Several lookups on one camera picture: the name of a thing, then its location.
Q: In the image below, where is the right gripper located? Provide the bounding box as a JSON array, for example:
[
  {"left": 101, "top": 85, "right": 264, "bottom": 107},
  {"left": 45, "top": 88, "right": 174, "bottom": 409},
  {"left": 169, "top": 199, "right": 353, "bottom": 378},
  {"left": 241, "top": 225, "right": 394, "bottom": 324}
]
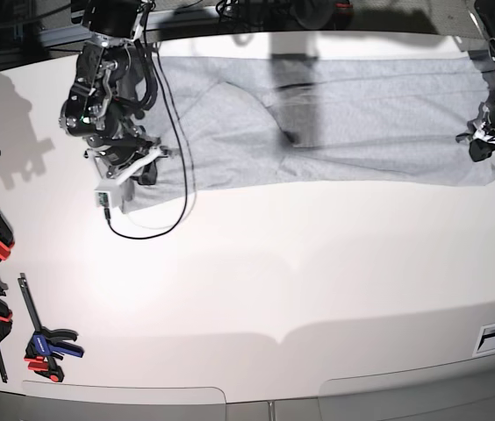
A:
[{"left": 85, "top": 138, "right": 173, "bottom": 186}]

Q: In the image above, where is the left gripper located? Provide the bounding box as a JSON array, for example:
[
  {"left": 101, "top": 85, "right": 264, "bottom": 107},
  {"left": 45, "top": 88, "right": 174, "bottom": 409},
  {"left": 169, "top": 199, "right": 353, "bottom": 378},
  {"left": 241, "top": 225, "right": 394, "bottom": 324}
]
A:
[{"left": 456, "top": 119, "right": 495, "bottom": 162}]

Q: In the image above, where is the grey T-shirt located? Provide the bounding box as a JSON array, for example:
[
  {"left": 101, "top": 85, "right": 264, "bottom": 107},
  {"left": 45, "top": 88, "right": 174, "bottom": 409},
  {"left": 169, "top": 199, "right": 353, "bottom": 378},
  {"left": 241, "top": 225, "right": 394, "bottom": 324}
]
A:
[{"left": 122, "top": 57, "right": 495, "bottom": 213}]

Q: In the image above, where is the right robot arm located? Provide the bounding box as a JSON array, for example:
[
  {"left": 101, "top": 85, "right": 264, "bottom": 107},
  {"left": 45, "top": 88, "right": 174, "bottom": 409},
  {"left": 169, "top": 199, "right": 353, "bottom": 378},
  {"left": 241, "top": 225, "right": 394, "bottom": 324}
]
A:
[{"left": 59, "top": 1, "right": 167, "bottom": 186}]

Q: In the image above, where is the blue bar clamp on table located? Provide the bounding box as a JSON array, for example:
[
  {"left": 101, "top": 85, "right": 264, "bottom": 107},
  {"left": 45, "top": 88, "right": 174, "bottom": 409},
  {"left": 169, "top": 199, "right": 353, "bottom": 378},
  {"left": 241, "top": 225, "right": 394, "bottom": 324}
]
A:
[{"left": 18, "top": 273, "right": 84, "bottom": 383}]

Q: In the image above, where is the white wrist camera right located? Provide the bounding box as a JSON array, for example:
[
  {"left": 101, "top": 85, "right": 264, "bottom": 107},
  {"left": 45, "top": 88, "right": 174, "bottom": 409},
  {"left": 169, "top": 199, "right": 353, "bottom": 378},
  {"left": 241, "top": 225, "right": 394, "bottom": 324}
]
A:
[{"left": 94, "top": 180, "right": 125, "bottom": 210}]

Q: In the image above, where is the black camera cable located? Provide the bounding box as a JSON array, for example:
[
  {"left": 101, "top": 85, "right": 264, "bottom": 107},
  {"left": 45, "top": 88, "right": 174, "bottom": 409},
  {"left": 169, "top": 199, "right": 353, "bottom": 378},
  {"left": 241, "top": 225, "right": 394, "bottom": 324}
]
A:
[{"left": 103, "top": 12, "right": 197, "bottom": 240}]

